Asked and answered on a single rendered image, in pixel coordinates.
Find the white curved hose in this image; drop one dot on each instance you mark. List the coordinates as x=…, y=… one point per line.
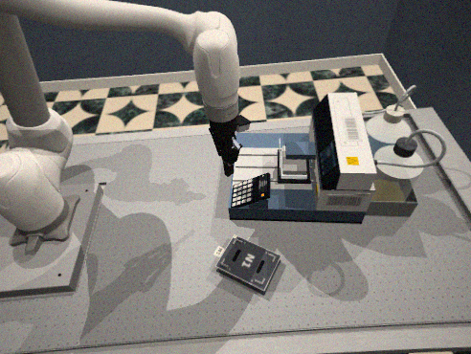
x=399, y=101

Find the clear bottle with black cap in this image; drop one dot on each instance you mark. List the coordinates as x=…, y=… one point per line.
x=394, y=183

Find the white label with black text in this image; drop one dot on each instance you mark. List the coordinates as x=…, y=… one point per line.
x=219, y=251

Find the dark grey rectangular frame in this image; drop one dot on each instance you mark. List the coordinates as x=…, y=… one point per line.
x=247, y=261

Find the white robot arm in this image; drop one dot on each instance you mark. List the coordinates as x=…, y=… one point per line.
x=30, y=181

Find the grey curved hose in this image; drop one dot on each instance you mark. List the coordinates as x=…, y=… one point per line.
x=442, y=154

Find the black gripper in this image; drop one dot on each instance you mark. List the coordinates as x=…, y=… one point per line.
x=226, y=146

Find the white plastic bottle with liquid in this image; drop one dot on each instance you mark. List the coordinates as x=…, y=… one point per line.
x=386, y=129

